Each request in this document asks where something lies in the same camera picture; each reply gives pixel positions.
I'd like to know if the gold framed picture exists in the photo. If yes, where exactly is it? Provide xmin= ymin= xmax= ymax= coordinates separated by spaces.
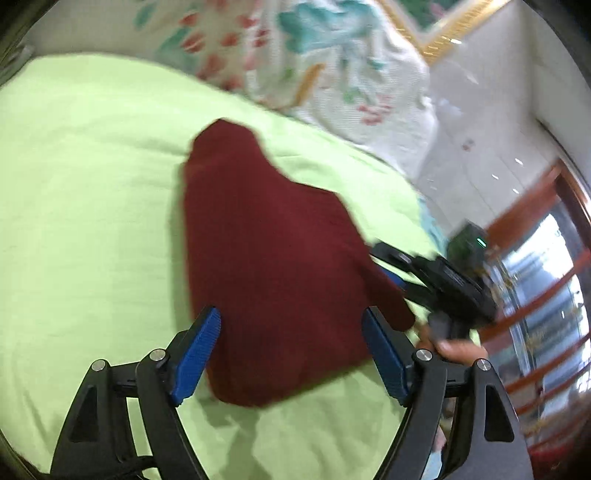
xmin=379 ymin=0 xmax=513 ymax=65

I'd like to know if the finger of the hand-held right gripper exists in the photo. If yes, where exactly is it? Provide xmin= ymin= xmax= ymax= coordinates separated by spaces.
xmin=385 ymin=272 xmax=435 ymax=306
xmin=369 ymin=241 xmax=419 ymax=278

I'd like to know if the white floral quilt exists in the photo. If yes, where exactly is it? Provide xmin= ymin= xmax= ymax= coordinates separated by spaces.
xmin=134 ymin=0 xmax=437 ymax=178

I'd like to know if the light blue bed sheet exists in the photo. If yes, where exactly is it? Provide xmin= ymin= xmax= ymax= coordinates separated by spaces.
xmin=418 ymin=196 xmax=445 ymax=247

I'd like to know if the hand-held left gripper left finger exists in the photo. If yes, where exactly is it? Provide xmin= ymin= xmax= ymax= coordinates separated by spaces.
xmin=50 ymin=305 xmax=222 ymax=480

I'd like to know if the dark red rug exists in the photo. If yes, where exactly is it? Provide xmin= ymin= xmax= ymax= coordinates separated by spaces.
xmin=530 ymin=440 xmax=591 ymax=480

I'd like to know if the wooden glass door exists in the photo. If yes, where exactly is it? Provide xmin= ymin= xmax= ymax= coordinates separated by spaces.
xmin=480 ymin=159 xmax=591 ymax=462

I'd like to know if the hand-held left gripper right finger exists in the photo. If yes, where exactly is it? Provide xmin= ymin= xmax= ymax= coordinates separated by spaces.
xmin=361 ymin=305 xmax=536 ymax=480

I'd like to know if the person's right hand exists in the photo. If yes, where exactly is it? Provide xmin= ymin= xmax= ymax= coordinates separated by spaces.
xmin=416 ymin=324 xmax=490 ymax=366

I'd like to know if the dark red knit sweater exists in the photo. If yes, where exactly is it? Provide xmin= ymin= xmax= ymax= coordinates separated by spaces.
xmin=180 ymin=117 xmax=416 ymax=409

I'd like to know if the light green bed sheet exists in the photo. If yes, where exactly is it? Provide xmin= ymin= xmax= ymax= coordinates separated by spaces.
xmin=0 ymin=53 xmax=444 ymax=480

